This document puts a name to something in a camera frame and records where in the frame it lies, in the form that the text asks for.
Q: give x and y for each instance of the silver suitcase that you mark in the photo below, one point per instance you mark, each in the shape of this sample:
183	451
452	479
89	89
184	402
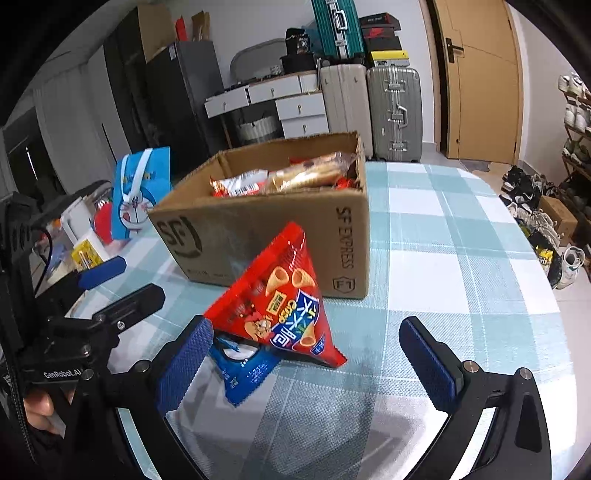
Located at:
392	110

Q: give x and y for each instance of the brown paper bag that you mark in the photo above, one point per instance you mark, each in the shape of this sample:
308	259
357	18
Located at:
201	25

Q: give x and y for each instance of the white desk with drawers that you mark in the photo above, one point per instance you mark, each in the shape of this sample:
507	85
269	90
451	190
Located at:
300	110

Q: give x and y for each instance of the blue cartoon bag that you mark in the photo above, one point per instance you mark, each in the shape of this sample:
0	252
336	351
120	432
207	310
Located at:
138	207

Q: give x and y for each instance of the pile of loose shoes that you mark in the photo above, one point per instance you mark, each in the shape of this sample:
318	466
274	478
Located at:
531	217

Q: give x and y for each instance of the white jug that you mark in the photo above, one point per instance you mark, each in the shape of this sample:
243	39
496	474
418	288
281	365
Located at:
76	221

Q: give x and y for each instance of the red object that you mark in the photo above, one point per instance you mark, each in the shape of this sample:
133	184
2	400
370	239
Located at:
104	224

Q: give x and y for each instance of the red cone snack packet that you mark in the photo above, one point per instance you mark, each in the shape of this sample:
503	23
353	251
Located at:
277	295

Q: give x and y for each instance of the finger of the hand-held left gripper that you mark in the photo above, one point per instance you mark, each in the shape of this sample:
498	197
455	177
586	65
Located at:
134	297
101	272

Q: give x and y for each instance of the red packet with black stripe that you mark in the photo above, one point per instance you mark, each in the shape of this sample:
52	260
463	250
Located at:
240	184

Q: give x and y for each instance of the black red shoe box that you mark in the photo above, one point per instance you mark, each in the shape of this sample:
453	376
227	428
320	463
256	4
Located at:
381	39

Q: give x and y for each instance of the black printed bag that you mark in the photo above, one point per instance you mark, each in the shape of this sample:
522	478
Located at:
298	44

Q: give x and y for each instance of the wooden door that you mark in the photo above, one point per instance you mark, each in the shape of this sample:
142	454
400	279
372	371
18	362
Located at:
480	92

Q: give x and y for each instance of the grey curtain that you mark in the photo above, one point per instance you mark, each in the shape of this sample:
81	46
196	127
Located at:
78	120

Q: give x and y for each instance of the small cardboard box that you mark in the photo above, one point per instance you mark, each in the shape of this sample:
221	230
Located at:
561	221

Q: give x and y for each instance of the person's left hand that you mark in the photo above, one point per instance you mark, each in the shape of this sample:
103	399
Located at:
41	407

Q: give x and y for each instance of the black cabinet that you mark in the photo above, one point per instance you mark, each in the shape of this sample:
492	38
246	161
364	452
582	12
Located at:
184	101

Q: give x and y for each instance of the large cardboard box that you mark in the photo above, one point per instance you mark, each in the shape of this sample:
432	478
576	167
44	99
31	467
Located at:
157	32

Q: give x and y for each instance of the small red packet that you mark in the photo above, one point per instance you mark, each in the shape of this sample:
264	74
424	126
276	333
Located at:
346	183

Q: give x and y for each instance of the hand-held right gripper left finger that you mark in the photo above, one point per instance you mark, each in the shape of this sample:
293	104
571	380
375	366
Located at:
184	364

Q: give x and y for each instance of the shoe rack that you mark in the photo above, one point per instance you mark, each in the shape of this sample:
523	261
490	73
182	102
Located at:
577	167

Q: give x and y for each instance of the clear biscuit packet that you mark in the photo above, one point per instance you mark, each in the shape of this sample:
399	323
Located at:
309	173

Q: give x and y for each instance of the yellow and black box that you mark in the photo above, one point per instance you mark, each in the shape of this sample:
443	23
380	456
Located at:
390	56

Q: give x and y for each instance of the rows of racked shoes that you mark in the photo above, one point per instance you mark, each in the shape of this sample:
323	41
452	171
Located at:
572	115

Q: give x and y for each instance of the blue cookie packet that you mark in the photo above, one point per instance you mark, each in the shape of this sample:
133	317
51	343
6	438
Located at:
244	374

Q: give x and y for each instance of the checked tablecloth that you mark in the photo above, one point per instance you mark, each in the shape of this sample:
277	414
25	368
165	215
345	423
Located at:
438	230

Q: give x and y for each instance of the yellow snack packet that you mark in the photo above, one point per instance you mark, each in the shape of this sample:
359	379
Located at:
87	256

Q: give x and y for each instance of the white suitcase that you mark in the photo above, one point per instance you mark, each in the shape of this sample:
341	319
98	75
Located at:
344	110

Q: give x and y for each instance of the brown cardboard box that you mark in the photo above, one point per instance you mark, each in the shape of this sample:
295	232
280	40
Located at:
258	240

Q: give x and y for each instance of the striped laundry basket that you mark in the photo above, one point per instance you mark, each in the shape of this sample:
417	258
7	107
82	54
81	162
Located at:
258	131

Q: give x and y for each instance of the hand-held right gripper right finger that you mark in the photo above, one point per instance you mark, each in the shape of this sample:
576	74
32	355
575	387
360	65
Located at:
429	364

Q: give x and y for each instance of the teal suitcase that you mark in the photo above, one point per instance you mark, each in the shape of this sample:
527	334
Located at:
337	27

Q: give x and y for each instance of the rounded desk mirror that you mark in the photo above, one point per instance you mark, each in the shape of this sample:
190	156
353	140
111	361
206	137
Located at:
254	60

